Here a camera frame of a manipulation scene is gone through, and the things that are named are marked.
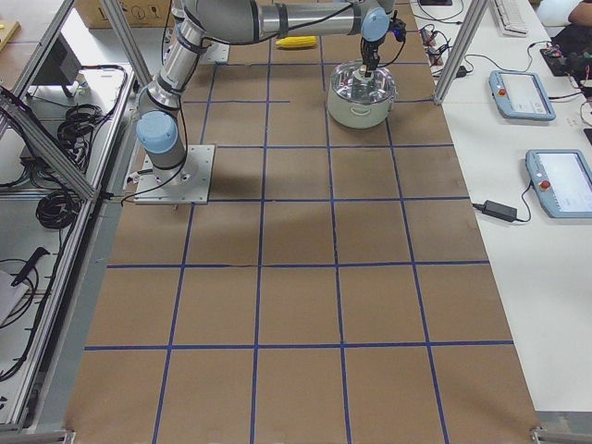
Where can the teach pendant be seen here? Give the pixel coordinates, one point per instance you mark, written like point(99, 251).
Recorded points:
point(520, 96)
point(562, 181)

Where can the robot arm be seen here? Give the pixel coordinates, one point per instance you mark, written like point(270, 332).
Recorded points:
point(212, 28)

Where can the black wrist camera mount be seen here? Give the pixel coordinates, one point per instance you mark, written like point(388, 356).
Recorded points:
point(398, 28)

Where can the white keyboard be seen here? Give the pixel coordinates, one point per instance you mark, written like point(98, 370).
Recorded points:
point(509, 18)

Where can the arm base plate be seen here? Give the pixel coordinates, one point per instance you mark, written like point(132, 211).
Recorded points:
point(190, 186)

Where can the pale green steel pot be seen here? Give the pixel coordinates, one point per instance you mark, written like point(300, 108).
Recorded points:
point(356, 116)

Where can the cardboard box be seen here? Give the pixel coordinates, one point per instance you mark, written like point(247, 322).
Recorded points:
point(138, 13)

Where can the aluminium frame post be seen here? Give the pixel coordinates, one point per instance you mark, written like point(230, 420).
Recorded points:
point(465, 35)

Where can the upper teach pendant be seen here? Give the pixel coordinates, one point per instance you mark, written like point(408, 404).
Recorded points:
point(520, 96)

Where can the lower teach pendant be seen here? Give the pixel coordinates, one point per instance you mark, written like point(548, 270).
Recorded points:
point(562, 181)

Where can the yellow corn cob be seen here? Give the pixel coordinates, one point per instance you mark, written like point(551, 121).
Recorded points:
point(296, 43)

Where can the black power brick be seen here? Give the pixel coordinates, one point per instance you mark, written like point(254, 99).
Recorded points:
point(499, 210)

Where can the glass pot lid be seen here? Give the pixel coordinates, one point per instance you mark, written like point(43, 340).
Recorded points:
point(347, 81)

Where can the small circuit board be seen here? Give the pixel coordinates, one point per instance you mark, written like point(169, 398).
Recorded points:
point(435, 43)

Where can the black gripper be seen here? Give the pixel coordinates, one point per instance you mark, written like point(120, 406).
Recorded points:
point(370, 49)

